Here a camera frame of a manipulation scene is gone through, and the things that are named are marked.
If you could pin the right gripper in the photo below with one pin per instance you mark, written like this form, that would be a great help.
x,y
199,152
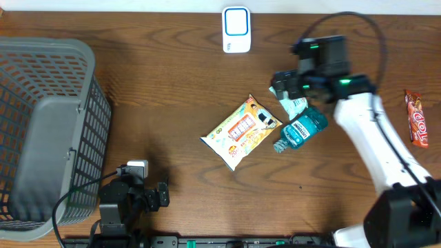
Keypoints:
x,y
290,77

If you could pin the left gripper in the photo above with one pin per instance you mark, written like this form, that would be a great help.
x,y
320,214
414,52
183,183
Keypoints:
x,y
153,200

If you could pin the teal wet wipes pack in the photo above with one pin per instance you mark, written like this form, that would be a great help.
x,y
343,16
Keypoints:
x,y
293,107

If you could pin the blue mouthwash bottle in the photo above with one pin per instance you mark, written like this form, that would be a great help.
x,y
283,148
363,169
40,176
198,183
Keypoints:
x,y
301,129

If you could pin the yellow snack bag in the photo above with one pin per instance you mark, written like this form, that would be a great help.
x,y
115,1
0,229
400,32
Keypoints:
x,y
241,132

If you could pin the brown Top chocolate bar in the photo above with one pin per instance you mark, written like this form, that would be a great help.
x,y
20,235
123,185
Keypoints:
x,y
416,119

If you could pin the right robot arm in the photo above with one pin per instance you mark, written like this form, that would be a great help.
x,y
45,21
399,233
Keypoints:
x,y
407,211

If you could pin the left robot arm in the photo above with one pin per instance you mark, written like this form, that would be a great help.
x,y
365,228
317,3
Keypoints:
x,y
123,201

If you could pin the white barcode scanner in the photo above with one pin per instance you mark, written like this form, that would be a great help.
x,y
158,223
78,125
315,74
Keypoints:
x,y
236,25

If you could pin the grey plastic shopping basket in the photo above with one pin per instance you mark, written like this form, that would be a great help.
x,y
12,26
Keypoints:
x,y
55,121

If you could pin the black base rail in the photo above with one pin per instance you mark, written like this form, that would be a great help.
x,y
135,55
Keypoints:
x,y
176,242

